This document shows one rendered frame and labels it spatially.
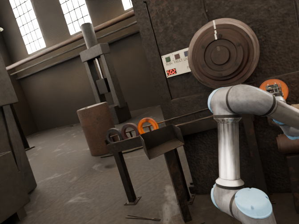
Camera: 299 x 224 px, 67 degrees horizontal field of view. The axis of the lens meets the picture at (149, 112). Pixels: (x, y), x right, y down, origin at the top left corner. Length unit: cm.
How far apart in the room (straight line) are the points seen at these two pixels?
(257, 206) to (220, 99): 41
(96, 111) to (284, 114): 343
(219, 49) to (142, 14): 321
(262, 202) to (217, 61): 94
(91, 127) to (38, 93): 812
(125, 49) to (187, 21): 706
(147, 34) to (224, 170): 382
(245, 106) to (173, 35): 113
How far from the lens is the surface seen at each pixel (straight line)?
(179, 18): 190
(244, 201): 95
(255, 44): 166
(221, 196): 105
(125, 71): 891
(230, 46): 159
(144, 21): 463
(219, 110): 99
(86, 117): 413
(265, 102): 93
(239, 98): 91
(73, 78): 1042
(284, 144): 163
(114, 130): 212
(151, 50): 454
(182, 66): 186
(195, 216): 192
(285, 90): 151
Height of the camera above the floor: 111
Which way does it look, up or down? 9 degrees down
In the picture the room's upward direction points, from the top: 16 degrees counter-clockwise
